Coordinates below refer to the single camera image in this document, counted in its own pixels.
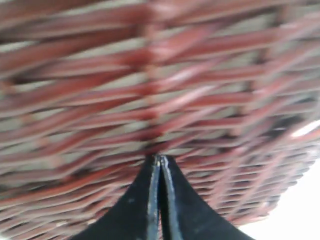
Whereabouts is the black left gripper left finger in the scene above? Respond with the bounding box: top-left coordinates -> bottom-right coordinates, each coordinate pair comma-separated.
71,155 -> 160,240

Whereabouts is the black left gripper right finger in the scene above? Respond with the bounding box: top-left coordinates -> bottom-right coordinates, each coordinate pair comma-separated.
159,155 -> 252,240

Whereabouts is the brown wicker laundry basket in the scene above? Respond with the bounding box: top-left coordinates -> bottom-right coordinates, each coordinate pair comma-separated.
0,0 -> 320,240

